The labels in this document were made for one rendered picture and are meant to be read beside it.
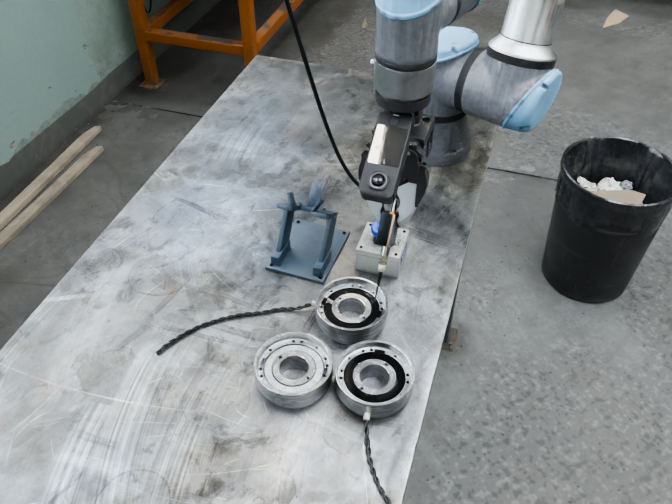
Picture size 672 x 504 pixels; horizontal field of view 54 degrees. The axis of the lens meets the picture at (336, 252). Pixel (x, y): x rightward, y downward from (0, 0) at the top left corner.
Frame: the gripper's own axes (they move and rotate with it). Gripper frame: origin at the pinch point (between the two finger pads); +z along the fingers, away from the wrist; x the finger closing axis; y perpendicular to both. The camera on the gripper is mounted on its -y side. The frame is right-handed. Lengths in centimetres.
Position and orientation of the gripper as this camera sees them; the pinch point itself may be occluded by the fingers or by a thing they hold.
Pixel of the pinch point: (389, 220)
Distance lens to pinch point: 95.2
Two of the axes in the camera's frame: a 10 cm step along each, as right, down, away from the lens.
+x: -9.4, -2.3, 2.5
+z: 0.0, 7.3, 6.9
